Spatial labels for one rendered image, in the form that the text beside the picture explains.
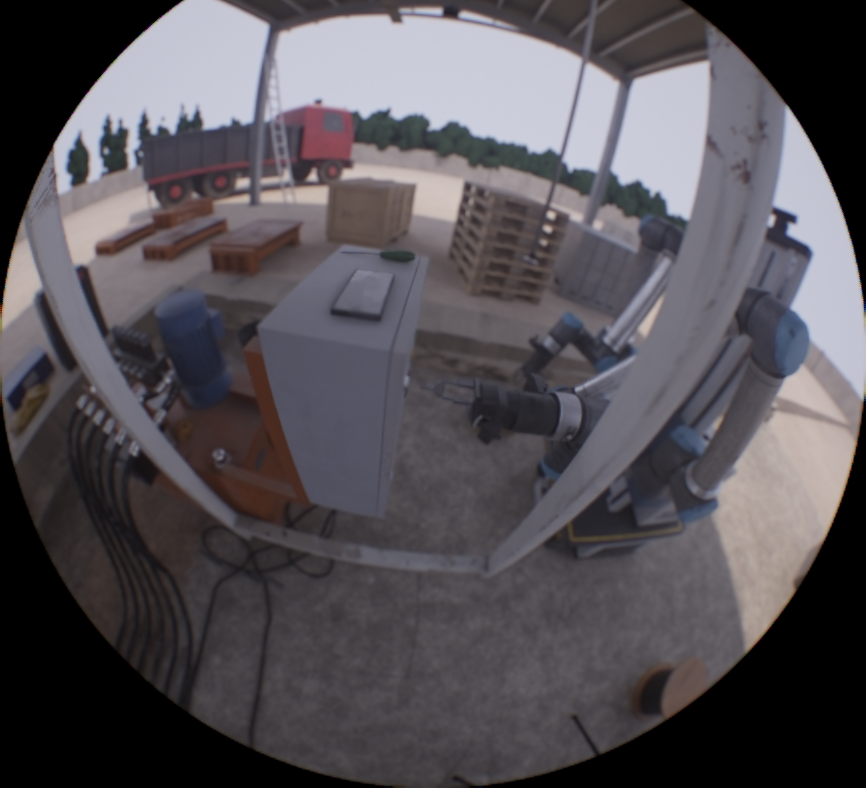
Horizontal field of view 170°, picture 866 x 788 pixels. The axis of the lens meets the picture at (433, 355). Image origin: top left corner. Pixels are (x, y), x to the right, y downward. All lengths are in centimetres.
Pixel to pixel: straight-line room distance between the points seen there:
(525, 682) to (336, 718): 84
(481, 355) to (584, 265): 186
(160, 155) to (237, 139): 214
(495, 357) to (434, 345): 49
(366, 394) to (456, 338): 177
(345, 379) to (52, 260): 59
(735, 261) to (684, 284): 6
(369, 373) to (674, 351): 38
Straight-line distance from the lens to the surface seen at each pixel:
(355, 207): 363
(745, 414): 81
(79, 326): 69
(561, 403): 52
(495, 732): 170
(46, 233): 65
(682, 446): 112
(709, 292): 30
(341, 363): 41
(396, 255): 67
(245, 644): 160
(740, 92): 33
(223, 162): 889
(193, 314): 110
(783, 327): 71
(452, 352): 224
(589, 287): 368
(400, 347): 39
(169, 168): 861
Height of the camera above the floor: 148
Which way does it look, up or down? 37 degrees down
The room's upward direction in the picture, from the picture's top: 13 degrees clockwise
